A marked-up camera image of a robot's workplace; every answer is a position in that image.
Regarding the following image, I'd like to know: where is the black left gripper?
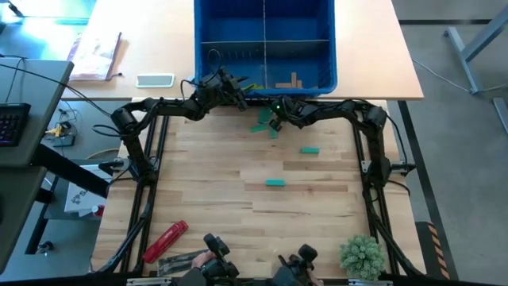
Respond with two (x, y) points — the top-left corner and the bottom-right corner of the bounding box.
(196, 67), (251, 113)

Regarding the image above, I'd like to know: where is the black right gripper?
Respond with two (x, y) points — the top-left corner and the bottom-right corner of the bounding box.
(268, 101), (318, 133)

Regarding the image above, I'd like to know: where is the blue plastic bin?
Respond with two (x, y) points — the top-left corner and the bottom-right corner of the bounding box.
(193, 0), (339, 99)

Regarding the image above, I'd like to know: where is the person's left forearm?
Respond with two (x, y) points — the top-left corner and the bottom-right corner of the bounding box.
(177, 268), (204, 286)

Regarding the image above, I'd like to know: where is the white smartphone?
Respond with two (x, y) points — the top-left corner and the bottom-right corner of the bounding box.
(135, 73), (176, 90)

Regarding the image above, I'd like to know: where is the light wooden desk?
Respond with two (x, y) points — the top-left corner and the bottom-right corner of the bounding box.
(61, 0), (425, 101)

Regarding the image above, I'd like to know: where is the person's left hand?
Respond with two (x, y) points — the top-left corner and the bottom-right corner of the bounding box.
(190, 250), (216, 271)

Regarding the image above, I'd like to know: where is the person's hand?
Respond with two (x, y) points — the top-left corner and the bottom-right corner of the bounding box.
(305, 270), (325, 286)
(190, 250), (216, 271)

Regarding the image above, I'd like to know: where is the green artificial plant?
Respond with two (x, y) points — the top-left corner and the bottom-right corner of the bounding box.
(339, 234), (387, 281)

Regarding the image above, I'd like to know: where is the red plastic tool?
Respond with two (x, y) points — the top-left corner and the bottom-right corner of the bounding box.
(141, 220), (190, 265)

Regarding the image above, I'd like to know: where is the person's right hand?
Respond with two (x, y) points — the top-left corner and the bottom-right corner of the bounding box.
(305, 270), (325, 286)

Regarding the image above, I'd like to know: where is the dark grey elongated tool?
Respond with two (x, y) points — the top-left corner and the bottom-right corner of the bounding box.
(157, 249), (210, 278)

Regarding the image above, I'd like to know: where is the small black electronics box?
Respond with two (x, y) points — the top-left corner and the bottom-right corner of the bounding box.
(51, 134), (76, 149)

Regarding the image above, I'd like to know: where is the black desk support beam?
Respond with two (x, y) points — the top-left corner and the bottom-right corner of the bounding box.
(29, 142), (112, 199)

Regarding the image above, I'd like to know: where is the grey metal desk leg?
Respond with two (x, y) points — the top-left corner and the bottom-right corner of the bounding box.
(443, 2), (508, 96)

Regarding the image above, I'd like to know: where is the white printed paper box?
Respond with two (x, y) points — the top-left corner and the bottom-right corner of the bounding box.
(63, 163), (107, 218)

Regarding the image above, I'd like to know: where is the orange black hazard striped plate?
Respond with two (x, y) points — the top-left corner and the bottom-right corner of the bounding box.
(414, 220), (452, 280)

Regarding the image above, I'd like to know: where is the grey side desk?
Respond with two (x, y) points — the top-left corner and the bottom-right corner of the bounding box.
(0, 57), (75, 275)

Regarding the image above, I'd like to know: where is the black keyboard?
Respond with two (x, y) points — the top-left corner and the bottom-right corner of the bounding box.
(0, 102), (33, 149)

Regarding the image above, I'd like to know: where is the black caster wheel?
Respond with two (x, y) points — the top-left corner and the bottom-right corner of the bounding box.
(36, 240), (55, 256)

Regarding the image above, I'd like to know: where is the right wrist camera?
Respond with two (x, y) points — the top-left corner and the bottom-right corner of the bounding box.
(270, 98), (293, 119)

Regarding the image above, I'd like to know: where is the white floor cable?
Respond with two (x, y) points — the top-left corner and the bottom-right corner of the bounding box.
(411, 57), (508, 95)

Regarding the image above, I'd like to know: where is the yellow cable connector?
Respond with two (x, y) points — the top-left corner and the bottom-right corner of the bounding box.
(44, 122), (65, 139)

